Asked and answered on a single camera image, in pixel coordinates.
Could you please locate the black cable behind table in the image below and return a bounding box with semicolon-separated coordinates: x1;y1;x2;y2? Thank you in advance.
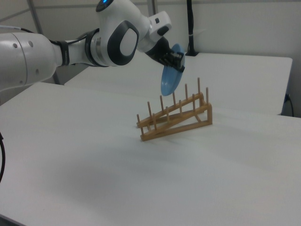
285;93;295;116

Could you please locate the black pole with clamp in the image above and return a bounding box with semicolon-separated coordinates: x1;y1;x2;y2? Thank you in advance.
185;0;198;57

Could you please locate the black hanging cable loop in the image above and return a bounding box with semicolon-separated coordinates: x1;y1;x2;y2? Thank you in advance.
0;131;7;185

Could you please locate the blue round plate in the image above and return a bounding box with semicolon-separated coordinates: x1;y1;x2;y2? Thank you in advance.
160;43;187;97

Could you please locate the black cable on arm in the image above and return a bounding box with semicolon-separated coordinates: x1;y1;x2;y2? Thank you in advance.
0;24;101;46

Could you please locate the wooden peg plate rack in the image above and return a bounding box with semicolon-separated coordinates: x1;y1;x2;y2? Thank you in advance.
136;77;213;142

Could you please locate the dark robot gripper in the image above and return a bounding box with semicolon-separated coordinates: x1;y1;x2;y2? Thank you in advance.
145;36;186;73

